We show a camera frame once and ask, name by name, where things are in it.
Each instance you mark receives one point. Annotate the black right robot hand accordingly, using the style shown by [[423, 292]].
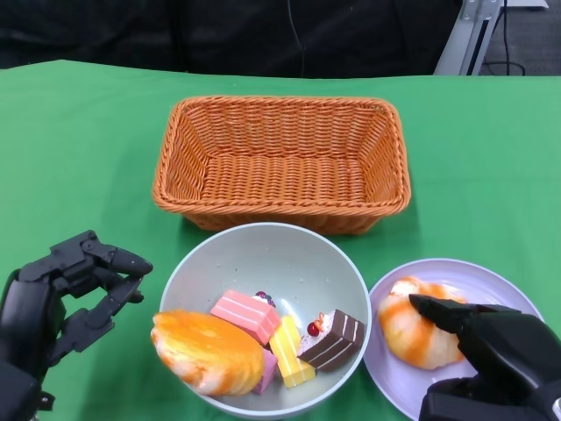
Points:
[[513, 351]]

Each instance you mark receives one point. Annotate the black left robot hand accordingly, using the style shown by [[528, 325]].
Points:
[[30, 307]]

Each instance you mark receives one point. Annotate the orange striped bread bun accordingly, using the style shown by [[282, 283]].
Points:
[[403, 333]]

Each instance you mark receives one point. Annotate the pale green bowl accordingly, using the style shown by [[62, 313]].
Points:
[[263, 263]]

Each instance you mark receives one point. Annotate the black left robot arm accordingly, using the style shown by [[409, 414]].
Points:
[[17, 394]]

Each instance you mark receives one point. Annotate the lavender plate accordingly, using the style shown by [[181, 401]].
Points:
[[482, 280]]

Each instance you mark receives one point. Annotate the chocolate brown layered cake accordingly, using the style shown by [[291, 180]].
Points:
[[333, 342]]

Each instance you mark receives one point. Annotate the salmon pink layered cake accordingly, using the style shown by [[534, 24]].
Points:
[[245, 313]]

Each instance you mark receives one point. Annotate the yellow layered cake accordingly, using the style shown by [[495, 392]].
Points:
[[289, 355]]

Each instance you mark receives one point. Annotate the magenta pink cake slice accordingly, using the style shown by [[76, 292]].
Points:
[[267, 370]]

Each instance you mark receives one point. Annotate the orange wicker basket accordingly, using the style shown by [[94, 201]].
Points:
[[280, 175]]

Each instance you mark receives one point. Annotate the green tablecloth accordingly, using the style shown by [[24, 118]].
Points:
[[66, 153]]

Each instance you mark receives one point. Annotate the black cloth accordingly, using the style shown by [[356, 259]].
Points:
[[131, 30]]

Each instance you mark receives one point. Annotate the grey metal stand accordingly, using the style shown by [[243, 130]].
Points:
[[460, 39]]

